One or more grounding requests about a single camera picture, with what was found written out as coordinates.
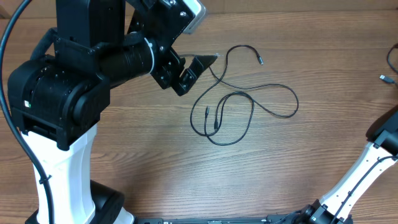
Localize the black thin cable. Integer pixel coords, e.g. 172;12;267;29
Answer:
379;43;398;85

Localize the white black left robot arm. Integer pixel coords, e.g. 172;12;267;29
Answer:
1;0;216;223

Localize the black USB cable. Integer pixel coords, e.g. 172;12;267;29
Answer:
189;45;300;138
178;53;256;146

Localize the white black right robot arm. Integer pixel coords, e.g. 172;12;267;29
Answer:
294;106;397;224

